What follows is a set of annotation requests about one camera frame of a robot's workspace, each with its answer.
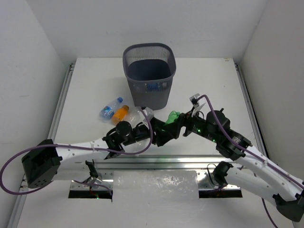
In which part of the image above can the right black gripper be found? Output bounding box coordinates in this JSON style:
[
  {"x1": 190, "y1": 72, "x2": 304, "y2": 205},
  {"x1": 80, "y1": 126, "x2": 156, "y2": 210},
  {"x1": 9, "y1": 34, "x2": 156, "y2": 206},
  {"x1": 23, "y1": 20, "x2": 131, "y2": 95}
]
[{"x1": 162, "y1": 106, "x2": 219, "y2": 143}]

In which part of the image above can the green plastic bottle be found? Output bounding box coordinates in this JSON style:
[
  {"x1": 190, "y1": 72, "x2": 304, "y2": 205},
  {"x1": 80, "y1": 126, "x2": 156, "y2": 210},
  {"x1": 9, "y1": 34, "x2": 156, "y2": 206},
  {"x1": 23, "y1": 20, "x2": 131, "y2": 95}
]
[{"x1": 165, "y1": 111, "x2": 181, "y2": 124}]

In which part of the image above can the clear bottle blue label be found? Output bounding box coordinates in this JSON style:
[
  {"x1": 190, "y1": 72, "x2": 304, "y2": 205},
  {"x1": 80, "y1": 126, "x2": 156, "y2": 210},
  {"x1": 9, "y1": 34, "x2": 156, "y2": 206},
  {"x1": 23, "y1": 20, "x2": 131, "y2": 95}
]
[{"x1": 145, "y1": 82, "x2": 168, "y2": 93}]

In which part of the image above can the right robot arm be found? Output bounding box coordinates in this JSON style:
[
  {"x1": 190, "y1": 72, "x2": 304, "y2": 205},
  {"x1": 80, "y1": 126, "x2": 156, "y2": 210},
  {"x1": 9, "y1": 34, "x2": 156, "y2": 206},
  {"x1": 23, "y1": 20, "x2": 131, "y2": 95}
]
[{"x1": 164, "y1": 110, "x2": 304, "y2": 222}]

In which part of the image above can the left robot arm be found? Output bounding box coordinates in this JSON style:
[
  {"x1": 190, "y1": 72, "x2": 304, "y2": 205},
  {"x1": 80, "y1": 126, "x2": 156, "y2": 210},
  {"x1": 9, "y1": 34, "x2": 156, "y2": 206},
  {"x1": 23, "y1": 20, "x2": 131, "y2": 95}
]
[{"x1": 21, "y1": 118, "x2": 181, "y2": 189}]

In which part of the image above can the grey mesh waste bin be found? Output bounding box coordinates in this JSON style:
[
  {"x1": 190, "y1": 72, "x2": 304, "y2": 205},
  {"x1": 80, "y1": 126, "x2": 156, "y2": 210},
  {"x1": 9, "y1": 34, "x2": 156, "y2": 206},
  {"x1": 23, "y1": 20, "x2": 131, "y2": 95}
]
[{"x1": 123, "y1": 43, "x2": 176, "y2": 110}]

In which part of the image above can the clear bottle dark green label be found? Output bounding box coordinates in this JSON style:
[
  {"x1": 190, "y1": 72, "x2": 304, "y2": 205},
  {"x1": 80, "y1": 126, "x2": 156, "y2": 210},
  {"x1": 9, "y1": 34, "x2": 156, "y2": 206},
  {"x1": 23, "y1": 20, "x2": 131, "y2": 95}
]
[{"x1": 133, "y1": 139, "x2": 151, "y2": 156}]

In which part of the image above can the clear bottle white cap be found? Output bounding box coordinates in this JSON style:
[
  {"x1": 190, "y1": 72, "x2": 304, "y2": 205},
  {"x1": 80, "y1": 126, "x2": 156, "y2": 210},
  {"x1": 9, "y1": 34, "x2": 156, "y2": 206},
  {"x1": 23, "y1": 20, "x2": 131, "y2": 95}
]
[{"x1": 124, "y1": 106, "x2": 146, "y2": 128}]

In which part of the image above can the orange juice bottle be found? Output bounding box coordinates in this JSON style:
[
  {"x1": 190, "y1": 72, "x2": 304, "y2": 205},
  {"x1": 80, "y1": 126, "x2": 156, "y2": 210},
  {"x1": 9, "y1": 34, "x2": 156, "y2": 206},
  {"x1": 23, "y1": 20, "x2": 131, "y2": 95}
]
[{"x1": 111, "y1": 105, "x2": 129, "y2": 125}]

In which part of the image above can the clear bottle colourful label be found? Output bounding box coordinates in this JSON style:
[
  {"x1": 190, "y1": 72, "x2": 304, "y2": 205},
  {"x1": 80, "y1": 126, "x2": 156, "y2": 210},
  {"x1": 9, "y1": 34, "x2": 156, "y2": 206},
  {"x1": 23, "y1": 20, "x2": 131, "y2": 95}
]
[{"x1": 99, "y1": 97, "x2": 124, "y2": 122}]

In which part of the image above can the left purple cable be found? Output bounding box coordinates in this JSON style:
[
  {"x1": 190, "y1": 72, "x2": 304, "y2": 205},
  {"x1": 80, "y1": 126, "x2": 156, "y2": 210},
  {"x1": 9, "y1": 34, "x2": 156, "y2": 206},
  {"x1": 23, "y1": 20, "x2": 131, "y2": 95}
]
[{"x1": 0, "y1": 108, "x2": 154, "y2": 196}]

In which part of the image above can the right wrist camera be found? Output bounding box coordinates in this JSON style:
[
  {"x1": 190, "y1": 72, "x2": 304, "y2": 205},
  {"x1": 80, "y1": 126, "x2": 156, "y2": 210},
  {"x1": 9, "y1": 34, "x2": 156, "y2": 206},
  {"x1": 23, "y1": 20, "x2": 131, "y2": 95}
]
[{"x1": 189, "y1": 93, "x2": 205, "y2": 117}]

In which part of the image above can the right aluminium side rail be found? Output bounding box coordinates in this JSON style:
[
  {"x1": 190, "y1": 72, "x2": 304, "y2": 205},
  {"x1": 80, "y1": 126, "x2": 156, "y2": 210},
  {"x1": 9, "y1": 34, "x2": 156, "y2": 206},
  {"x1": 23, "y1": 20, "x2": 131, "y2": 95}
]
[{"x1": 234, "y1": 62, "x2": 270, "y2": 158}]

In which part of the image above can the aluminium side rail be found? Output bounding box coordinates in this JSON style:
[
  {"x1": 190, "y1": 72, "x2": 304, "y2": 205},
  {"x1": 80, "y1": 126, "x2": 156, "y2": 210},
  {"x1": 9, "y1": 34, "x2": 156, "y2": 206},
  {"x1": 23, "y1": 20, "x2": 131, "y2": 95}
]
[
  {"x1": 47, "y1": 62, "x2": 76, "y2": 141},
  {"x1": 234, "y1": 62, "x2": 270, "y2": 158}
]

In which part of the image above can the aluminium front rail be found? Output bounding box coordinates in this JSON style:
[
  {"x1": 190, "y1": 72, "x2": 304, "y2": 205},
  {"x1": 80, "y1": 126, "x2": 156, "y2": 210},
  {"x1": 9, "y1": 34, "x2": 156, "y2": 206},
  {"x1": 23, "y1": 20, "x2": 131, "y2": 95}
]
[{"x1": 20, "y1": 153, "x2": 285, "y2": 190}]

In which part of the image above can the left aluminium side rail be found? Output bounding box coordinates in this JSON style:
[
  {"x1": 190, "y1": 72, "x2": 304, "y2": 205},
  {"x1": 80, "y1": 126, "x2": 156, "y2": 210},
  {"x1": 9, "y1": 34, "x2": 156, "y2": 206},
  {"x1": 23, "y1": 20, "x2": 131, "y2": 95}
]
[{"x1": 47, "y1": 62, "x2": 76, "y2": 141}]

